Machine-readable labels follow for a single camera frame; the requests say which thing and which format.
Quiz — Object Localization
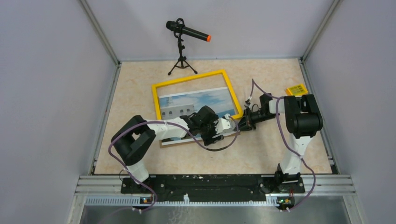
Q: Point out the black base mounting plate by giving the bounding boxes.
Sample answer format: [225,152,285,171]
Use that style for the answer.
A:
[121,174,305,194]

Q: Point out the yellow screwdriver bit box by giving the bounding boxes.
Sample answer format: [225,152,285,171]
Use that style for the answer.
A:
[285,84,309,96]

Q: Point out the yellow wooden picture frame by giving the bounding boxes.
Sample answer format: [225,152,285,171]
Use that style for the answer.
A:
[151,70,243,120]

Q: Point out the black microphone orange tip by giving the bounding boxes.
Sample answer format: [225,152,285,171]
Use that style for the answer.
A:
[166,18,212,42]

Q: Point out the brown frame backing board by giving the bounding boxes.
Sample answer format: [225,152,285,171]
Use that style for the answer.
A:
[159,132,236,148]

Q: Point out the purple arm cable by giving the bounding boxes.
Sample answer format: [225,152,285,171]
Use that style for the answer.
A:
[107,115,240,214]
[250,78,316,211]

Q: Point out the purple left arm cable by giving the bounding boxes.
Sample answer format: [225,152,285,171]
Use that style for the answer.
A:
[107,115,240,214]

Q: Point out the aluminium front rail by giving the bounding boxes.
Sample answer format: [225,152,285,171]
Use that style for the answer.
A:
[75,175,356,207]

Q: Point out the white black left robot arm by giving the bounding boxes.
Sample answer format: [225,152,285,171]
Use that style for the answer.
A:
[111,106,232,193]

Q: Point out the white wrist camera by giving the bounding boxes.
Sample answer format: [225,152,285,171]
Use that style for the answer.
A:
[214,113,237,134]
[244,96,253,109]

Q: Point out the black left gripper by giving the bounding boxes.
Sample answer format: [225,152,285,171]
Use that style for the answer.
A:
[198,114,224,146]

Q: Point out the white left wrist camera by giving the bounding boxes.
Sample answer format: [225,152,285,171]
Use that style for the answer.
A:
[214,113,237,134]

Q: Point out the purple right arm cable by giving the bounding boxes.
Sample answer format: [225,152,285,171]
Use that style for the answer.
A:
[250,78,316,211]

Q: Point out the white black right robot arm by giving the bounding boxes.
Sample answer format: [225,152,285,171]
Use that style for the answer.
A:
[237,94,323,192]

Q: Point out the black microphone tripod stand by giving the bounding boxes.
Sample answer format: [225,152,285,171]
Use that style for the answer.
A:
[166,18,198,76]

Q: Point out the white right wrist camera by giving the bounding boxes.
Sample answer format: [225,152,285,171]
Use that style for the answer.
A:
[244,96,253,109]

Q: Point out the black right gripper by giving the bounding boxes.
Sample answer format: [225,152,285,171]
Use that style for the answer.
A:
[233,107,276,132]

